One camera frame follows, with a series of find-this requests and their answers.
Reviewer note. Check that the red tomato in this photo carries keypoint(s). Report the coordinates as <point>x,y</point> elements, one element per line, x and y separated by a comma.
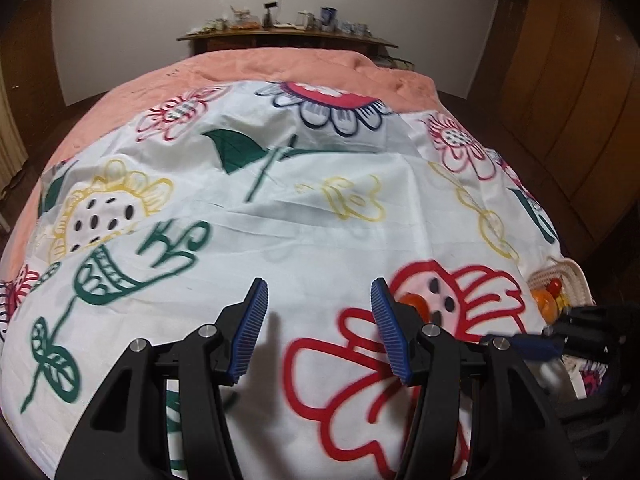
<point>554,287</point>

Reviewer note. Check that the white floral duvet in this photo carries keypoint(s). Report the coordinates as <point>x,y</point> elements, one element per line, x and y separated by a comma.
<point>157,226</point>

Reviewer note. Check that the wooden sideboard table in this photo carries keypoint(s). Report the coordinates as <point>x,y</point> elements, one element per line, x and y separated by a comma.
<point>231,39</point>

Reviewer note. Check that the pink blanket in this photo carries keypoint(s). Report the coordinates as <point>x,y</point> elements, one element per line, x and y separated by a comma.
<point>402,91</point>

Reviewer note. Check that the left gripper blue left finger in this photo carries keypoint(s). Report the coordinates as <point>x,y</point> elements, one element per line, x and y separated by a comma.
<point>245,322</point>

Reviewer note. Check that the white plastic perforated basket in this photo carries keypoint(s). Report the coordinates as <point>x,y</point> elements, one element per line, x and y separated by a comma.
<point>575,290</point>

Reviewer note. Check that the blue white jug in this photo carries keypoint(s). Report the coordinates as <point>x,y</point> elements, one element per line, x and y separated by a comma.
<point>327,18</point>

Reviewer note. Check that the beige curtain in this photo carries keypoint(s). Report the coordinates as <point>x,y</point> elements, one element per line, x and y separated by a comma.
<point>13,154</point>

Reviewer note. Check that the orange mandarin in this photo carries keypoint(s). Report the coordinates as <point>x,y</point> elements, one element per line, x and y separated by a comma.
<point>418,303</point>
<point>546,304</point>

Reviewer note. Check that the wooden wardrobe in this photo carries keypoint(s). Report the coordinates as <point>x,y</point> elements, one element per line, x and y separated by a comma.
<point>559,79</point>

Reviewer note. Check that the brown wooden door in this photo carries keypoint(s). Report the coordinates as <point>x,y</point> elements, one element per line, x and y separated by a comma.
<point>30,74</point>

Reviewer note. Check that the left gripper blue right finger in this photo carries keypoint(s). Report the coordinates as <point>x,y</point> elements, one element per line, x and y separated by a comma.
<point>394,340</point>

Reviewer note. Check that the white kettle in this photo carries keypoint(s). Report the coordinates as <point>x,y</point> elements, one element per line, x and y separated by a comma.
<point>304,20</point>

